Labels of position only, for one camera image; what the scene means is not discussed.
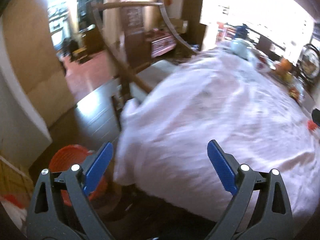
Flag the red foil snack wrapper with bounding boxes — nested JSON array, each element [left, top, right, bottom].
[[289, 87, 300, 103]]

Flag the red plastic trash basket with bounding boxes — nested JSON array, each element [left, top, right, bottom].
[[48, 145, 108, 203]]

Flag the cardboard box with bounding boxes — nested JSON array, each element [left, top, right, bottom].
[[1, 155, 34, 208]]

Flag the framed embroidery basket screen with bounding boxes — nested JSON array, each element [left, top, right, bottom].
[[298, 43, 319, 84]]

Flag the top orange fruit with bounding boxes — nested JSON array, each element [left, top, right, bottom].
[[279, 58, 292, 72]]

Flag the black jar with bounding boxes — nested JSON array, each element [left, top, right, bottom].
[[234, 23, 248, 40]]

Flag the pink floral tablecloth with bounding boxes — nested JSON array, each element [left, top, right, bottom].
[[113, 44, 319, 232]]

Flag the wooden armchair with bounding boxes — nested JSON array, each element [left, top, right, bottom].
[[88, 0, 198, 128]]

